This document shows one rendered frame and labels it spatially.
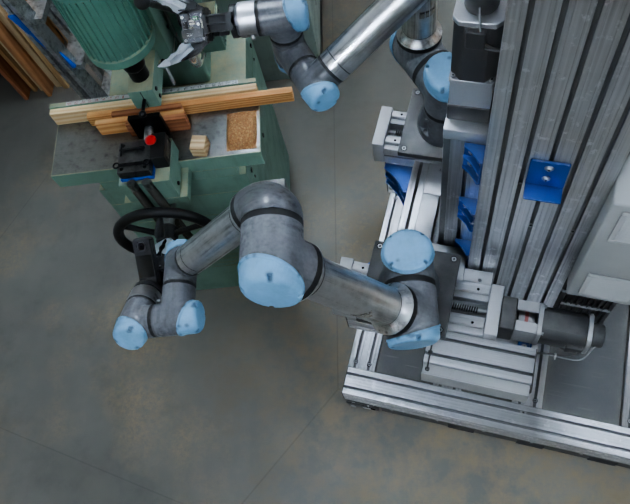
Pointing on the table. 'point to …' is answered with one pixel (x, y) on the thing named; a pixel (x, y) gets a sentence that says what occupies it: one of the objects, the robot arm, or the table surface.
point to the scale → (162, 92)
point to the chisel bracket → (152, 88)
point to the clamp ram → (154, 123)
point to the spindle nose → (138, 72)
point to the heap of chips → (241, 130)
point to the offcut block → (199, 145)
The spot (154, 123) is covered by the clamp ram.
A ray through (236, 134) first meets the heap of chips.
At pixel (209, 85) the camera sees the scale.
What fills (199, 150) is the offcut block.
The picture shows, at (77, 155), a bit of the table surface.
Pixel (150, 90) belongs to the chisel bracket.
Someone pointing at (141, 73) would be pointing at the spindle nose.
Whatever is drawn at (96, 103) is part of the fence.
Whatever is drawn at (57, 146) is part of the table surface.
